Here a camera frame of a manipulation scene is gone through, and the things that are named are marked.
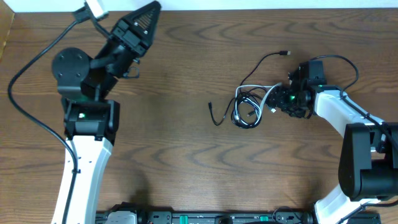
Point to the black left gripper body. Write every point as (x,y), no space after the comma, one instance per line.
(131,38)

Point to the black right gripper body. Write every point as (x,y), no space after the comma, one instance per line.
(288,102)

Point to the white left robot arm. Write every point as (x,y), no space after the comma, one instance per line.
(91,121)

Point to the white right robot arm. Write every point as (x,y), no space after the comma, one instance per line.
(367,171)

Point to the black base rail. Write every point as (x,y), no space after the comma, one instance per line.
(132,213)

